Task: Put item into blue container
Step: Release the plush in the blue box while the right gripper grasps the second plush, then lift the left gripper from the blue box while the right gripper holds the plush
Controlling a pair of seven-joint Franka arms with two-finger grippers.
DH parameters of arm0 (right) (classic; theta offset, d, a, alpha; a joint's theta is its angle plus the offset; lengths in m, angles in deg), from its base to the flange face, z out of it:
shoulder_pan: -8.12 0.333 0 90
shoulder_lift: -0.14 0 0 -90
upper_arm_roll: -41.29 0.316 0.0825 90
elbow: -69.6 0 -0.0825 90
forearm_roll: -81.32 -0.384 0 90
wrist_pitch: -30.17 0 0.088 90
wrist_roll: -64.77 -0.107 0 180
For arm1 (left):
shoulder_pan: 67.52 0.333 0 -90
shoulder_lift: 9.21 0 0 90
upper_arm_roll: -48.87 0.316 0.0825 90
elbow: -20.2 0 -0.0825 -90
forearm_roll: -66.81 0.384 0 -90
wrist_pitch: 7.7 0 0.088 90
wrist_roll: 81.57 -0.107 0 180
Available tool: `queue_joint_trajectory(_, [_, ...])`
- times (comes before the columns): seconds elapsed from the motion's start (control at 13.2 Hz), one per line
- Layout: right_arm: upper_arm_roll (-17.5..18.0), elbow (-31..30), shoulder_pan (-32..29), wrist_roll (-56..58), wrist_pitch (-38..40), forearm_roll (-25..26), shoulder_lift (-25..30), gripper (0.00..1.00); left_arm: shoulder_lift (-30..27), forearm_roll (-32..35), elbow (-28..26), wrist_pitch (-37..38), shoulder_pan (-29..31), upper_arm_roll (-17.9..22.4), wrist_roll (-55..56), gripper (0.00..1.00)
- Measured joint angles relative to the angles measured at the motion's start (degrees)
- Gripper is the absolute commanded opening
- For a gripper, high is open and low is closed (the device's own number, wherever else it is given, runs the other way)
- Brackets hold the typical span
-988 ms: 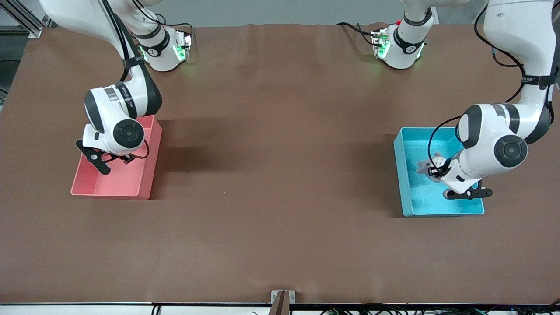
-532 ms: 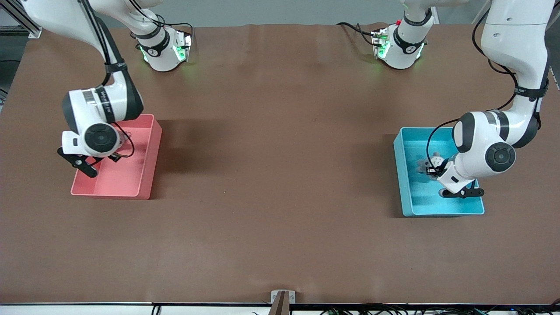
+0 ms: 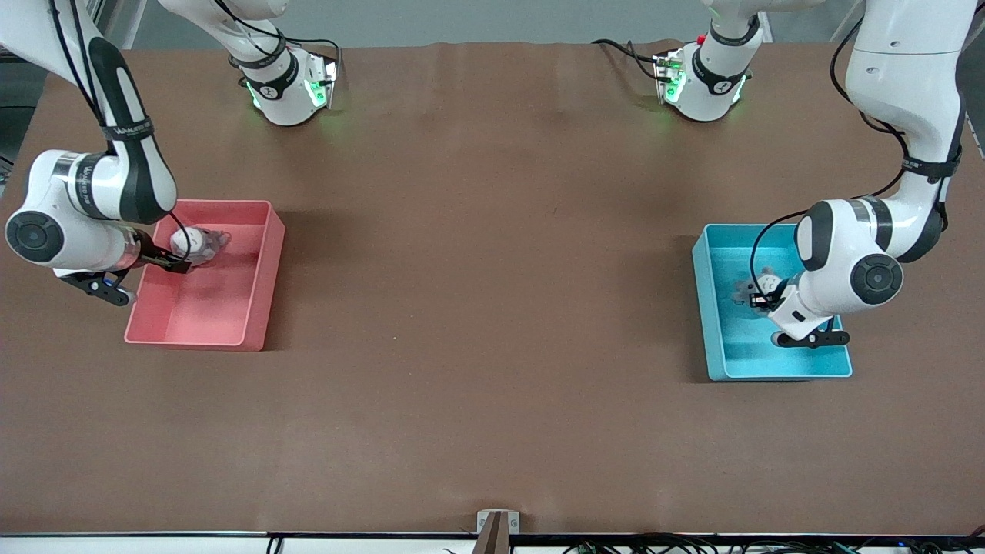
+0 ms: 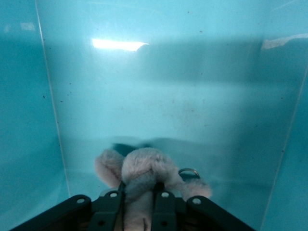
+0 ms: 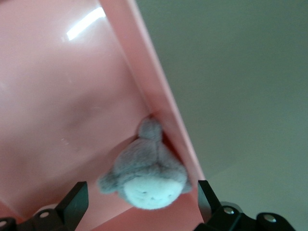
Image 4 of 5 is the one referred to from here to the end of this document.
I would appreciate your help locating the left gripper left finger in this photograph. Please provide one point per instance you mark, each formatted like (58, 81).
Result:
(106, 211)

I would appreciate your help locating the blue plastic box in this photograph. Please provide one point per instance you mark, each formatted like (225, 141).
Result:
(154, 96)

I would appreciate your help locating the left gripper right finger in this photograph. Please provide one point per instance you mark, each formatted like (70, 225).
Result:
(166, 211)

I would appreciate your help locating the grey plush toy white belly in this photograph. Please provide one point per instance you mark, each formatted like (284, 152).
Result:
(144, 166)

